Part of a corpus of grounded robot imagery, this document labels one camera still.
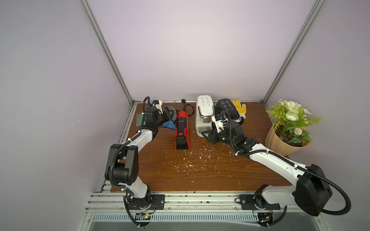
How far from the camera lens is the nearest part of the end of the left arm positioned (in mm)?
714

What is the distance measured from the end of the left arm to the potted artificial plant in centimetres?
54

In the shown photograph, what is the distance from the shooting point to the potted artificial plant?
2.41 ft
